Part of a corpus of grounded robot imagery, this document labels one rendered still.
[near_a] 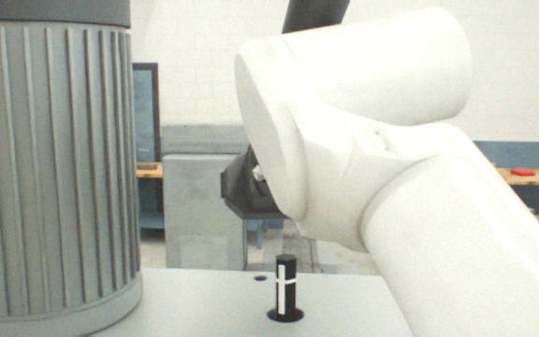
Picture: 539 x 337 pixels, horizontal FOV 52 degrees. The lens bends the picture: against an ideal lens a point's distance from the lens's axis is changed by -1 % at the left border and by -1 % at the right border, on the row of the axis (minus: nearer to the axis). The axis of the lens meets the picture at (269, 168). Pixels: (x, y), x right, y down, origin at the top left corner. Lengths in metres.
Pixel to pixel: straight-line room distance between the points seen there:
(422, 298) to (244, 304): 0.39
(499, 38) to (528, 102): 0.86
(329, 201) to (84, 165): 0.31
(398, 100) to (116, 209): 0.32
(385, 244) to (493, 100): 7.11
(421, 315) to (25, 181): 0.36
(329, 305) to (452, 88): 0.33
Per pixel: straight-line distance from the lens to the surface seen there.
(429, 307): 0.21
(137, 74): 7.34
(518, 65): 7.40
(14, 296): 0.53
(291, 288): 0.55
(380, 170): 0.23
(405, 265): 0.22
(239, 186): 0.47
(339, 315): 0.57
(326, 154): 0.23
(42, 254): 0.51
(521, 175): 6.88
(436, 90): 0.31
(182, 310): 0.58
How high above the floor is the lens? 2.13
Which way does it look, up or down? 11 degrees down
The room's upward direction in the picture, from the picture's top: straight up
